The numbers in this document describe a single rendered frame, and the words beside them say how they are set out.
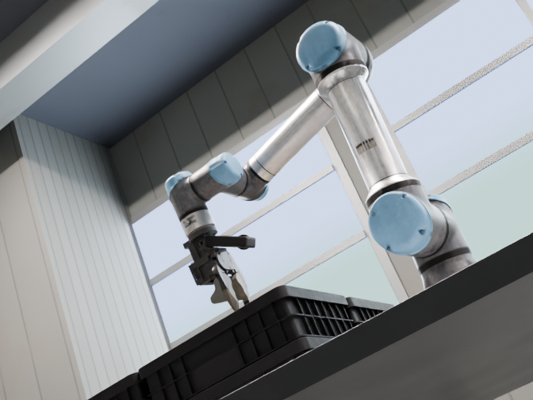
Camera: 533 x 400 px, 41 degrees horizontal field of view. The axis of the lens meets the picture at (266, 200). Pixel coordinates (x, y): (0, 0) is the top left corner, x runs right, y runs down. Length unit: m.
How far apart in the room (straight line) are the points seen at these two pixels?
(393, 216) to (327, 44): 0.40
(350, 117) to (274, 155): 0.31
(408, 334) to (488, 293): 0.11
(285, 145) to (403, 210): 0.45
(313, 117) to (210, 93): 2.56
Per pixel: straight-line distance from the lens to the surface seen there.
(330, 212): 3.61
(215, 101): 4.19
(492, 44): 3.58
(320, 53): 1.53
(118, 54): 3.92
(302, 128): 1.71
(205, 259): 1.66
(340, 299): 1.61
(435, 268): 1.50
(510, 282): 0.85
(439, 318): 0.87
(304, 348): 1.36
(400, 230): 1.38
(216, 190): 1.68
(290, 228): 3.69
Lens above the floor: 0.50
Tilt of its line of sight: 25 degrees up
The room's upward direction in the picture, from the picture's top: 23 degrees counter-clockwise
